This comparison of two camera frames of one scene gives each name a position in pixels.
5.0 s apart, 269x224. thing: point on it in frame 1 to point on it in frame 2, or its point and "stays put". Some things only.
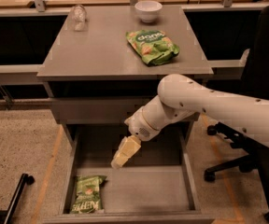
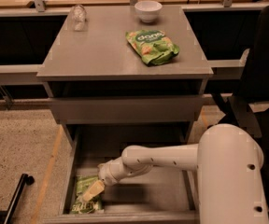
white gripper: x=139 y=124 to x=106 y=174
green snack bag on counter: x=152 y=45 stays put
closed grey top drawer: x=97 y=110 stays put
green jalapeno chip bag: x=88 y=195 stays put
